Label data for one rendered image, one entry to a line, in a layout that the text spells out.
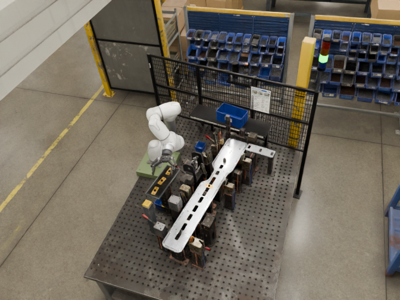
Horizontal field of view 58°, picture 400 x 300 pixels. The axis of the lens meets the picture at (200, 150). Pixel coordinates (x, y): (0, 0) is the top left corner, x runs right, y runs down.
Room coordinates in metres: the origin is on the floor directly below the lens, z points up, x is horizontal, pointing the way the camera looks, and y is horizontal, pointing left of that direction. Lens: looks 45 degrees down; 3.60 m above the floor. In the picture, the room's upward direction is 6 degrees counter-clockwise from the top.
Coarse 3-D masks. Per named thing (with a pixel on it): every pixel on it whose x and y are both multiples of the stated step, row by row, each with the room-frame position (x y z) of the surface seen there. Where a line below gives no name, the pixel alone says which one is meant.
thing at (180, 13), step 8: (168, 0) 6.21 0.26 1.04; (176, 0) 6.18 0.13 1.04; (184, 0) 6.14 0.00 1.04; (168, 8) 5.88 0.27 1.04; (168, 16) 5.59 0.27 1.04; (184, 24) 5.90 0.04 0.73; (184, 32) 5.59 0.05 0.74; (176, 40) 5.90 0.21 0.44; (184, 40) 5.47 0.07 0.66; (176, 48) 5.64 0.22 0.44; (184, 48) 5.47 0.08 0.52; (184, 56) 5.48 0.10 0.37; (184, 64) 5.49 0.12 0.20
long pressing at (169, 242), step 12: (228, 144) 2.60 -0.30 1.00; (240, 144) 2.58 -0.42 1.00; (216, 156) 2.45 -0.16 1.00; (228, 156) 2.44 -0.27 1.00; (240, 156) 2.42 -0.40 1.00; (216, 168) 2.29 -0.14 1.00; (228, 168) 2.27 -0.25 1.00; (216, 180) 2.14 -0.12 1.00; (216, 192) 2.00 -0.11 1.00; (192, 204) 1.90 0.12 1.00; (204, 204) 1.88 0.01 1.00; (180, 216) 1.78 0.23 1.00; (192, 216) 1.77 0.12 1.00; (180, 228) 1.67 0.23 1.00; (192, 228) 1.65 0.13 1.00; (168, 240) 1.56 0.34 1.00; (180, 240) 1.55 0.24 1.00
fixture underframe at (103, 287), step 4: (100, 284) 1.49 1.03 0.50; (104, 284) 1.49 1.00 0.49; (100, 288) 1.50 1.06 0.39; (104, 288) 1.48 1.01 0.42; (108, 288) 1.50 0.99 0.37; (112, 288) 1.54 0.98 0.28; (116, 288) 1.58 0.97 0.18; (104, 292) 1.50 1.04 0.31; (108, 292) 1.48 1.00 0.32; (112, 292) 1.52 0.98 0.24; (116, 292) 1.52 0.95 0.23; (120, 292) 1.51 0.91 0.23; (108, 296) 1.49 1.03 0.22; (112, 296) 1.48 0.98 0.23; (116, 296) 1.48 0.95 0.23; (120, 296) 1.47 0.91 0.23; (124, 296) 1.47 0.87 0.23; (128, 296) 1.46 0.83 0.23; (132, 296) 1.46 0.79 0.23
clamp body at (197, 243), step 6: (198, 240) 1.49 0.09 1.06; (192, 246) 1.46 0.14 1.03; (198, 246) 1.44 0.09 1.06; (192, 252) 1.48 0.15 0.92; (198, 252) 1.44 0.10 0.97; (192, 258) 1.48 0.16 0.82; (198, 258) 1.46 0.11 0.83; (204, 258) 1.47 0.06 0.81; (192, 264) 1.48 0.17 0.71; (198, 264) 1.45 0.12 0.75; (204, 264) 1.44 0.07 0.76; (204, 270) 1.42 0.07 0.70
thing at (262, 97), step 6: (252, 90) 2.93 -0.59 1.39; (258, 90) 2.90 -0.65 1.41; (264, 90) 2.87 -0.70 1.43; (270, 90) 2.84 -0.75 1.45; (252, 96) 2.93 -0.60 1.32; (258, 96) 2.90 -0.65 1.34; (264, 96) 2.87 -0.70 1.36; (270, 96) 2.83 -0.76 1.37; (252, 102) 2.93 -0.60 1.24; (258, 102) 2.90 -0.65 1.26; (264, 102) 2.86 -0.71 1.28; (270, 102) 2.83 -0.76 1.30; (258, 108) 2.90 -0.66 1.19; (264, 108) 2.86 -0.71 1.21
